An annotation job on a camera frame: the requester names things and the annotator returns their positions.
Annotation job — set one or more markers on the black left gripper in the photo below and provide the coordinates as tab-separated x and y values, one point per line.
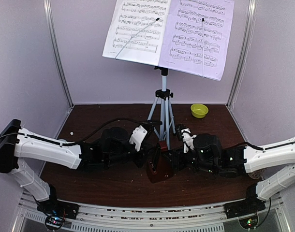
145	153

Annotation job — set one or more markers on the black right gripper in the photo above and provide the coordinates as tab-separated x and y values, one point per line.
177	157

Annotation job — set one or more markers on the brown wooden metronome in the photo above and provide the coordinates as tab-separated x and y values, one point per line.
159	168

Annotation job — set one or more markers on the white perforated music stand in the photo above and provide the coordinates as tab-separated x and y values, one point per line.
163	94

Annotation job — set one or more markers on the lavender bottom paper sheet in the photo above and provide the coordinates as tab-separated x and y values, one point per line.
196	37

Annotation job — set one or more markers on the sheet music page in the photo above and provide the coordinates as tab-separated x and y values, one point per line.
137	30

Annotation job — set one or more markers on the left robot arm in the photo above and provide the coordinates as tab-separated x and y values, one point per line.
103	147

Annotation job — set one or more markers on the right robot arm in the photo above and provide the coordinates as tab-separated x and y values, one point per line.
204	152

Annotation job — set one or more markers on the lime green bowl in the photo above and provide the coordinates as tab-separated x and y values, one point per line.
199	110

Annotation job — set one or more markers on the patterned yellow-lined mug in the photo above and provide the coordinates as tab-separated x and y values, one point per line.
257	175

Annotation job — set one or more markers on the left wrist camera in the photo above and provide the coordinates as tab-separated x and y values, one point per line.
139	137

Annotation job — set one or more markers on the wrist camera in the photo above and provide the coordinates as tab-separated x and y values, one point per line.
184	134
139	137

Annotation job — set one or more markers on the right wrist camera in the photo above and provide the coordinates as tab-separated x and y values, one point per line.
184	134

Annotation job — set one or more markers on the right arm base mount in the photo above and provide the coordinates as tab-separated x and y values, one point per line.
242	208

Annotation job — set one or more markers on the aluminium front rail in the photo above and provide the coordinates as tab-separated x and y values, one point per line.
209	217

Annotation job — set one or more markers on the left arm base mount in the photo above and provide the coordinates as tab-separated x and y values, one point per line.
58	208

